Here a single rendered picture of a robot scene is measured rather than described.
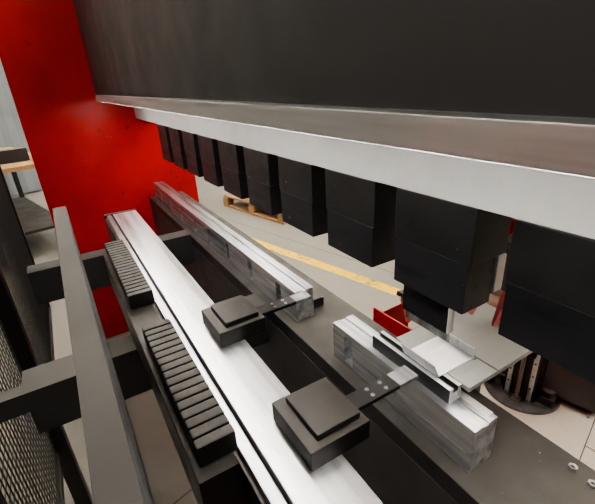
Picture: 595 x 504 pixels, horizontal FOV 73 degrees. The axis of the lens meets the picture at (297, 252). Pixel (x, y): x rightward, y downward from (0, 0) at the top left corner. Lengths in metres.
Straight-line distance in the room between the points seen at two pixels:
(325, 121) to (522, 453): 0.69
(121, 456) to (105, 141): 2.40
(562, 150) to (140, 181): 2.49
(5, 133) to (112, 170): 5.26
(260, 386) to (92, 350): 0.50
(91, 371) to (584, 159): 0.33
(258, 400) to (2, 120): 7.27
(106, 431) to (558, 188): 0.47
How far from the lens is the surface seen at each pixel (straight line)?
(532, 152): 0.29
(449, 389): 0.78
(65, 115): 2.57
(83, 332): 0.36
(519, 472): 0.86
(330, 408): 0.67
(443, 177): 0.60
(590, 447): 1.85
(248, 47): 0.64
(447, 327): 0.73
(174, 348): 0.84
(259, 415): 0.74
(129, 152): 2.61
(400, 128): 0.36
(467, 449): 0.80
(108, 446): 0.25
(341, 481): 0.66
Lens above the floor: 1.51
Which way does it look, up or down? 24 degrees down
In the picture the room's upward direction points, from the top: 4 degrees counter-clockwise
